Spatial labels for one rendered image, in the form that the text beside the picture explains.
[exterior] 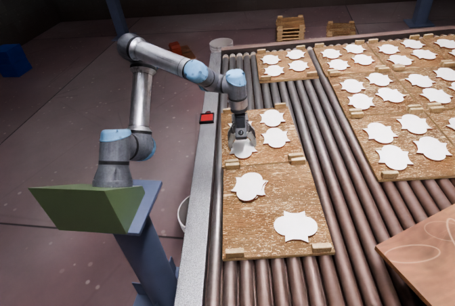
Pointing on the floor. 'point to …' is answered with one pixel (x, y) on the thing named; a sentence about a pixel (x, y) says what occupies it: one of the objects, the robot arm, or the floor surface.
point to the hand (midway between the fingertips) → (242, 147)
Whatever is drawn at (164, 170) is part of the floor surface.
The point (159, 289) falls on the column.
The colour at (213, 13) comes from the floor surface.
